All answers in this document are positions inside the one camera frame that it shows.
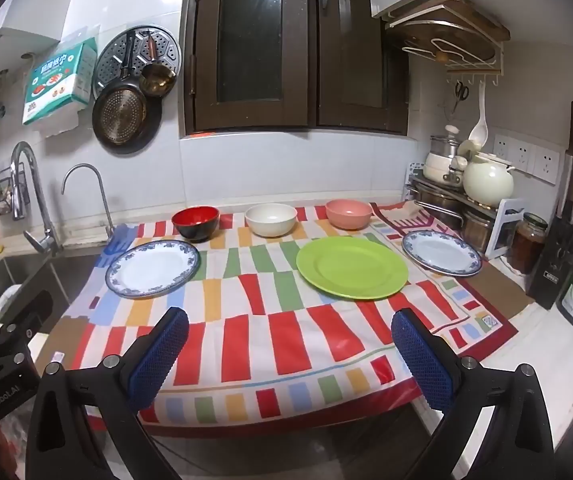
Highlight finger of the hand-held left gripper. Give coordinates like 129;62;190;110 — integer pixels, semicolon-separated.
0;290;54;346

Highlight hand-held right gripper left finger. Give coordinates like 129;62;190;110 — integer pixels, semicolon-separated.
24;306;190;480

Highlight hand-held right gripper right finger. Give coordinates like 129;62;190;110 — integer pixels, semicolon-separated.
391;308;557;480

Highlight blue floral white plate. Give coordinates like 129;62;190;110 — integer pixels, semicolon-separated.
105;240;201;300
401;229;483;278

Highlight green plate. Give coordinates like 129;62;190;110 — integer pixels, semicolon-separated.
296;236;410;302

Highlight red and black bowl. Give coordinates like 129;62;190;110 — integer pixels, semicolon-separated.
171;206;220;242

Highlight pink bowl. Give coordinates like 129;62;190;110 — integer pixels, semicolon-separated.
325;199;373;231

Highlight white bowl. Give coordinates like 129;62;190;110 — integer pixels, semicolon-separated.
245;203;298;238

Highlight stainless steel sink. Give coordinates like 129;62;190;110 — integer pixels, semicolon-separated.
0;252;107;333

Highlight brown cardboard sheet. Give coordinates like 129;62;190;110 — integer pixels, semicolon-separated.
467;260;536;322
29;331;70;367

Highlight red bordered patterned cloth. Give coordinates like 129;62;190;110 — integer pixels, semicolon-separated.
369;200;517;356

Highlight large chrome faucet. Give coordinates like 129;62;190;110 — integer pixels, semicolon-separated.
10;141;63;256

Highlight colourful striped tablecloth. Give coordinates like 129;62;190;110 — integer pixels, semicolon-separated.
59;202;517;433

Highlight stainless steel pot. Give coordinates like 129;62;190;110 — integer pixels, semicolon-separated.
414;180;465;226
461;207;498;256

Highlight thin gooseneck faucet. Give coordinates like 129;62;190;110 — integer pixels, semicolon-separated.
61;163;116;241

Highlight glass jar with brown contents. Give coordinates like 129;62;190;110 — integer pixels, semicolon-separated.
509;212;549;275

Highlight metal pot rack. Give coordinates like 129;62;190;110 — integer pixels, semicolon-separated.
407;161;527;261

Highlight black knife block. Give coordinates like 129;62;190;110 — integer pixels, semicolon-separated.
525;210;573;311

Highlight round cream pot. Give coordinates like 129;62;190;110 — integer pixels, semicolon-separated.
463;152;516;208

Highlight cream pot with glass lid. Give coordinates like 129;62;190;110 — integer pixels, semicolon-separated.
424;125;470;183

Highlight teal paper towel box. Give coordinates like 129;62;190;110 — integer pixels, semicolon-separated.
21;37;98;136

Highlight black frying pan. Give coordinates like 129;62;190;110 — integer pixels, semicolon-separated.
91;30;163;155

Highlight white rice paddle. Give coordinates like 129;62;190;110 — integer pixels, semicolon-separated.
468;82;490;145

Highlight small brass saucepan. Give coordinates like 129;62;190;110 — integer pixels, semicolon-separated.
139;35;177;97

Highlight black scissors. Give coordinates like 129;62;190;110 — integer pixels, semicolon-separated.
449;80;470;113

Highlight perforated metal steamer tray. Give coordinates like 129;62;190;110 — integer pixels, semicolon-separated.
94;24;182;101

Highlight dark wooden window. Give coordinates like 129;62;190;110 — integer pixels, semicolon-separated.
180;0;410;137

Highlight white wall socket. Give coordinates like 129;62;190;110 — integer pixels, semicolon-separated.
511;139;537;171
494;132;516;162
531;145;567;183

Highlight wall rack with wooden top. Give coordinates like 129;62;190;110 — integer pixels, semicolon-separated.
384;0;511;86

